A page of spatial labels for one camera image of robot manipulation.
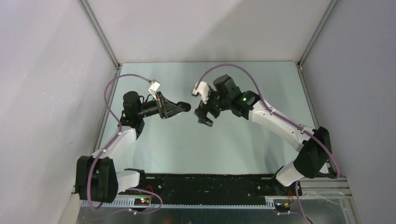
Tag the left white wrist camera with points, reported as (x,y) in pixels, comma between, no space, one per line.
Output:
(154,86)

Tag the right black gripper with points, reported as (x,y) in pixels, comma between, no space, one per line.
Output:
(202,111)

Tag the right aluminium corner post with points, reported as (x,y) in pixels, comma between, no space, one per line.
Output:
(318,30)

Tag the left aluminium corner post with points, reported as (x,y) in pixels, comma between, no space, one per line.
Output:
(95,24)

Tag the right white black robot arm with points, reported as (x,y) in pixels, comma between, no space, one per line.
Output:
(313,145)

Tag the black earbud charging case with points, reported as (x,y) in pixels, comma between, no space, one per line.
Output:
(184,105)

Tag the left controller board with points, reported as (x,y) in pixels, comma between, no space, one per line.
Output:
(142,202)

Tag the right controller board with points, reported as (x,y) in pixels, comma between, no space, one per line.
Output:
(283,207)

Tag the controller board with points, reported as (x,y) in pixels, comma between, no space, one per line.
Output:
(283,207)
(142,202)

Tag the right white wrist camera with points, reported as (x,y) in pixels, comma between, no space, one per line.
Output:
(201,89)

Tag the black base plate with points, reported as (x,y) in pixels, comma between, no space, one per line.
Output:
(216,199)

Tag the aluminium corner post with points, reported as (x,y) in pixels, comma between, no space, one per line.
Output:
(318,30)
(95,24)

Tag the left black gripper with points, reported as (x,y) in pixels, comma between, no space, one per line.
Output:
(166,108)

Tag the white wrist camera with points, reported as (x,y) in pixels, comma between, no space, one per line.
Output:
(154,86)
(201,89)

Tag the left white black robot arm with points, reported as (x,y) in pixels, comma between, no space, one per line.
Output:
(97,177)

